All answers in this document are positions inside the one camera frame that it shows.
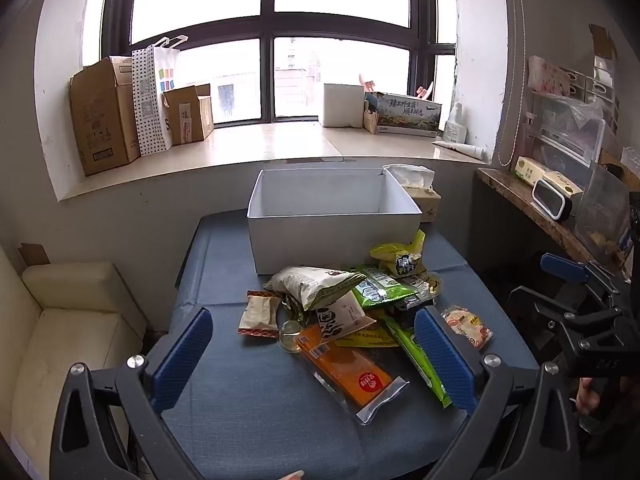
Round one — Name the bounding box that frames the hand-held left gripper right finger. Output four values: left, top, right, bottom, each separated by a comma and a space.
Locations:
414, 306, 583, 480

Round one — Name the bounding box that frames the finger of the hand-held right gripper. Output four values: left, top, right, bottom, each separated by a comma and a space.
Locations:
539, 252, 618, 293
507, 285, 623, 361

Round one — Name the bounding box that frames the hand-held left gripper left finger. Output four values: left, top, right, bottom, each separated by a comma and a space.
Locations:
49, 306, 216, 480

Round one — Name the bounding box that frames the yellow snack packet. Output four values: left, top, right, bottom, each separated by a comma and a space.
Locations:
334, 310, 401, 350

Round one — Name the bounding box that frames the grey striped chip bag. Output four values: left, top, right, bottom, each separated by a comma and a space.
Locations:
263, 266, 368, 312

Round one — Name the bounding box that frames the white storage box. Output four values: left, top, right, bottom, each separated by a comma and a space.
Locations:
247, 168, 424, 276

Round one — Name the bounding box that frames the person's right hand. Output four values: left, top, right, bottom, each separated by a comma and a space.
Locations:
575, 377, 601, 417

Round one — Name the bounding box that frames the long green snack packet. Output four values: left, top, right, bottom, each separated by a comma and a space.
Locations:
382, 312, 453, 408

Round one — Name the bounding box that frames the small pink-white snack packet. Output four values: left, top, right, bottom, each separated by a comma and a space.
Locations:
442, 305, 494, 351

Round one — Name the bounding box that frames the clear plastic container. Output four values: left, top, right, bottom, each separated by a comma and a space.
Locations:
574, 160, 632, 266

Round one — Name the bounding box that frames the white-framed clock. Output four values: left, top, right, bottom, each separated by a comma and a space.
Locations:
531, 171, 583, 221

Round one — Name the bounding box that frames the dark clear snack packet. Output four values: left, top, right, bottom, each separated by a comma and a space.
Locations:
395, 272, 443, 311

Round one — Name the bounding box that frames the small red-white snack packet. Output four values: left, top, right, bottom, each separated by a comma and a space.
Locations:
237, 290, 283, 339

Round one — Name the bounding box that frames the blue tablecloth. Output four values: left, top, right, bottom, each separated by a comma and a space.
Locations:
162, 212, 541, 480

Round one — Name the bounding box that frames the marble shelf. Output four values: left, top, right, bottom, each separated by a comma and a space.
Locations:
475, 167, 631, 266

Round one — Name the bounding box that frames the green clear snack packet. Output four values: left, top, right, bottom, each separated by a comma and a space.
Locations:
352, 266, 421, 309

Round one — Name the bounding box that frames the orange snack in clear wrap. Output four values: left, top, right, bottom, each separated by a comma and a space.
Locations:
294, 324, 410, 426

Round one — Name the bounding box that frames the green-white carton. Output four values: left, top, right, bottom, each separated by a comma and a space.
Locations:
514, 156, 548, 188

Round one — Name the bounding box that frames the white packet with black characters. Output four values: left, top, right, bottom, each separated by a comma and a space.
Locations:
315, 292, 377, 343

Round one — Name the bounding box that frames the clear round jelly cup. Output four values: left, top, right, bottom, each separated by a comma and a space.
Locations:
277, 320, 306, 353

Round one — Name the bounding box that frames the yellow-green snack packet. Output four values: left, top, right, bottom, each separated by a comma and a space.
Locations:
370, 229, 428, 278

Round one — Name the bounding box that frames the cream sofa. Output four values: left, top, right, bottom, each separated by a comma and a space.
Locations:
0, 245, 148, 466

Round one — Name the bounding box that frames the clear plastic storage bin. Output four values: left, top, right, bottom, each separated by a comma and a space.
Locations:
522, 92, 606, 186

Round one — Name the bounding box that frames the tissue pack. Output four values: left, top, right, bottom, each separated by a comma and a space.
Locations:
382, 164, 442, 223

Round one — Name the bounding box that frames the white tube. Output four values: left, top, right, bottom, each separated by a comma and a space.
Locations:
432, 140, 490, 162

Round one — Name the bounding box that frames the white bottle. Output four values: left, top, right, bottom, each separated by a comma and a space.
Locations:
442, 102, 468, 145

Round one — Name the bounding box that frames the cardboard scrap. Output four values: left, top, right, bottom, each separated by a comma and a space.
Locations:
17, 242, 51, 266

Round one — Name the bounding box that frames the pink printed pack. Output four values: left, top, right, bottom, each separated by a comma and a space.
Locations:
528, 56, 571, 95

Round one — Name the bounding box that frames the printed landscape gift box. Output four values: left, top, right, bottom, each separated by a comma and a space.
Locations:
365, 91, 443, 137

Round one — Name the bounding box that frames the marble windowsill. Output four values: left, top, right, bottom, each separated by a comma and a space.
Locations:
60, 122, 491, 201

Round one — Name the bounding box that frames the cardboard flap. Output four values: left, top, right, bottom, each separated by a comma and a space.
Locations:
589, 23, 618, 61

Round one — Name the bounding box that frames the small labelled cardboard box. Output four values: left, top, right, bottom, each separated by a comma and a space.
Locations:
162, 86, 206, 147

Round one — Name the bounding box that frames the polka dot paper bag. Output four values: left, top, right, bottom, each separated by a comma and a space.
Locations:
131, 35, 188, 157

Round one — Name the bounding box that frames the large cardboard box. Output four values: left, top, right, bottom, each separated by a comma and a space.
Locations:
69, 56, 142, 177

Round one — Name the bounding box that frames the white bead cord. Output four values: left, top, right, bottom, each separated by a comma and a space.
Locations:
497, 0, 531, 168

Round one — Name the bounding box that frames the black window frame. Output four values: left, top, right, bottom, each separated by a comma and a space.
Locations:
102, 0, 458, 126

